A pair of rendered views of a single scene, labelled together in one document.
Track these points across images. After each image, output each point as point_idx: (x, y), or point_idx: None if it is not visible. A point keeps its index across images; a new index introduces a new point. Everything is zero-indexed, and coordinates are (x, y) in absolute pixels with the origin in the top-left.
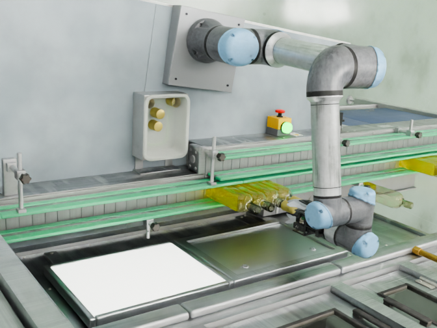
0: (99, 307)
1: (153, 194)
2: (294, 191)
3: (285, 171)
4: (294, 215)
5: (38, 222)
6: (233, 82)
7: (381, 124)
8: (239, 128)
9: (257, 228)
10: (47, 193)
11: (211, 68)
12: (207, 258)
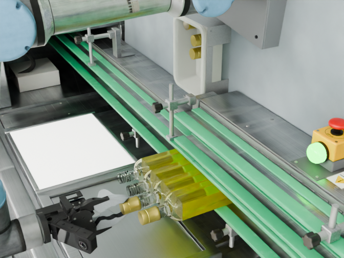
0: (20, 133)
1: (134, 108)
2: (249, 240)
3: (234, 196)
4: (119, 215)
5: None
6: (262, 35)
7: None
8: (296, 115)
9: (181, 226)
10: (121, 66)
11: (240, 4)
12: (91, 180)
